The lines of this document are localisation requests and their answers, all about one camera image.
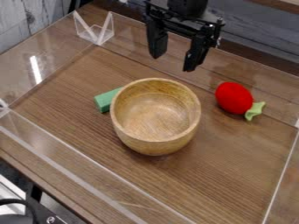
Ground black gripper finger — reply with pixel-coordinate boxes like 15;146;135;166
146;17;169;59
183;25;218;72

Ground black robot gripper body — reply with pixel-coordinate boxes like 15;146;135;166
145;0;226;38

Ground red plush tomato toy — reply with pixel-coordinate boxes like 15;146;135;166
215;82;267;121

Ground green rectangular block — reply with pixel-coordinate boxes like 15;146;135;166
94;87;122;113

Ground round wooden bowl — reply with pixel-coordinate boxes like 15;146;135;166
110;78;202;156

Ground clear acrylic tray walls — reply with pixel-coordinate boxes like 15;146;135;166
0;8;299;224

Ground clear acrylic corner bracket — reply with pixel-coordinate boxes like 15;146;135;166
73;11;115;46

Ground black metal table frame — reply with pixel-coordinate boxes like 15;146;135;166
0;159;86;224

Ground black cable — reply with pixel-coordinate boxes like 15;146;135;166
0;198;41;224

